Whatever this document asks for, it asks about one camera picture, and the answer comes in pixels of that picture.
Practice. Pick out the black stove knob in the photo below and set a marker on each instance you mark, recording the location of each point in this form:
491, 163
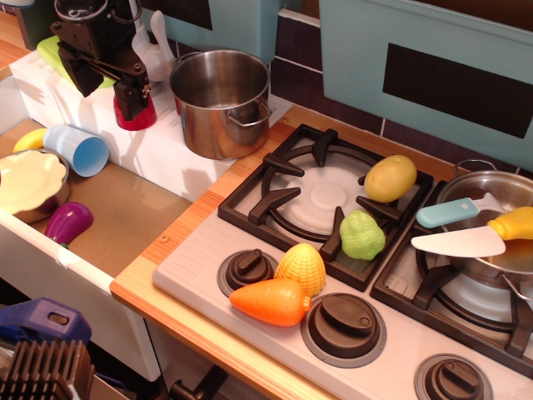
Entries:
244, 268
450, 376
344, 331

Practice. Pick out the tall steel pot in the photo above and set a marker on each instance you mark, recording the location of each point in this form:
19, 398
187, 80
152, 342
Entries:
222, 100

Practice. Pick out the black burner grate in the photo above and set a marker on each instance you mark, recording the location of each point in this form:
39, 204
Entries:
427, 288
302, 191

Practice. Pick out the left black burner grate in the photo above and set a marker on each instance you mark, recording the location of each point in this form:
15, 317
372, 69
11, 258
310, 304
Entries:
302, 191

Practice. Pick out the teal cabinet door left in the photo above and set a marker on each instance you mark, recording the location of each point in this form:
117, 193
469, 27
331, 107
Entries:
248, 26

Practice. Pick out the yellow toy lemon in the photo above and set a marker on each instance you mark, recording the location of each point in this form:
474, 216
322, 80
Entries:
30, 141

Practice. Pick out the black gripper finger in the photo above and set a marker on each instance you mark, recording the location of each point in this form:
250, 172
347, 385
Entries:
87, 67
132, 97

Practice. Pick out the white toy faucet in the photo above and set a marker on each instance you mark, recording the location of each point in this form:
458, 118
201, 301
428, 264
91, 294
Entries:
157, 57

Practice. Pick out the green plastic cutting board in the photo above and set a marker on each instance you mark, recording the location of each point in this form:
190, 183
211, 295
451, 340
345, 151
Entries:
48, 49

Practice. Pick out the cream scalloped plate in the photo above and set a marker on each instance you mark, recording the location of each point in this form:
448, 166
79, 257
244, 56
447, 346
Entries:
27, 179

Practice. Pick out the teal cabinet door right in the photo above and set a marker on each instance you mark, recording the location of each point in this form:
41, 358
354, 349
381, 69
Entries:
457, 70

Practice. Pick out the green toy lettuce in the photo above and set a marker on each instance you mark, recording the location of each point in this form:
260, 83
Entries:
361, 236

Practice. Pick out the middle black stove knob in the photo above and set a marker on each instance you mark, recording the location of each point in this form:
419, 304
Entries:
344, 331

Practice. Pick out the purple toy eggplant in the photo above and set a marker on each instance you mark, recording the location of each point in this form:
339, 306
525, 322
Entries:
68, 222

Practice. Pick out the steel bowl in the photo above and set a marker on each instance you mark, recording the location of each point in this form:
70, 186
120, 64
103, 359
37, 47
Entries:
46, 204

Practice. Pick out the left black stove knob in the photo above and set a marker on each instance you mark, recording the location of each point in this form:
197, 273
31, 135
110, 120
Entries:
244, 268

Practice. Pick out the light blue plastic cup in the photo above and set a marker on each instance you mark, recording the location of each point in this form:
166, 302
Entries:
86, 154

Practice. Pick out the blue handled toy spatula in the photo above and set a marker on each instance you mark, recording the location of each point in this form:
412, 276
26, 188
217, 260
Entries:
457, 210

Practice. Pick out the orange toy carrot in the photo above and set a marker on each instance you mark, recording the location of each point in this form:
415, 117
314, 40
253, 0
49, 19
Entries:
280, 302

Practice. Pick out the right black burner grate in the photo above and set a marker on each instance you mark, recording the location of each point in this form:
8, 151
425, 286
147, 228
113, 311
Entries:
427, 288

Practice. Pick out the grey toy stove top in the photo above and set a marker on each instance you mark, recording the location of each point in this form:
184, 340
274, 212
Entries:
190, 275

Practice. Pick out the teal cabinet door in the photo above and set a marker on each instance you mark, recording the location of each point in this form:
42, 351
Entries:
248, 26
457, 70

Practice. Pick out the dark ribbed heat sink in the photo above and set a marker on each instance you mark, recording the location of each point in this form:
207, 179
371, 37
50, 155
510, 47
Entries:
48, 370

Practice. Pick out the blue clamp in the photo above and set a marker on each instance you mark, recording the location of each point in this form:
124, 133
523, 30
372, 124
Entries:
42, 320

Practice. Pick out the white toy knife yellow handle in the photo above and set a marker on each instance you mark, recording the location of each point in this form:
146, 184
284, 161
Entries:
479, 242

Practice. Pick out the yellow toy corn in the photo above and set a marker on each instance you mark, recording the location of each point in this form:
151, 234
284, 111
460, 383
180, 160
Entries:
303, 263

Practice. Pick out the white sink basin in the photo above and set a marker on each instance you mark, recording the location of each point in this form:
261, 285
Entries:
109, 218

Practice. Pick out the yellow toy potato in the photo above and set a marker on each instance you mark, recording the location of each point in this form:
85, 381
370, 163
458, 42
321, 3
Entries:
390, 179

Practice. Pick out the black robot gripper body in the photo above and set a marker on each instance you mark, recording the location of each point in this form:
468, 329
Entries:
108, 25

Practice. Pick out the right black stove knob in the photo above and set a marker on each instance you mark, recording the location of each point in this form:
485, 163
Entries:
450, 376

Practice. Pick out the steel saucepan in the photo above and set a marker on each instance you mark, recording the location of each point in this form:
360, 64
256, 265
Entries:
512, 269

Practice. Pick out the red toy sweet potato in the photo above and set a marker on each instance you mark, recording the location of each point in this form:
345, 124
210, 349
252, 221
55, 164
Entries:
145, 119

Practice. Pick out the black oven door handle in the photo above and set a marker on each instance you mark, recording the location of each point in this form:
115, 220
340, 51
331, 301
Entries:
206, 389

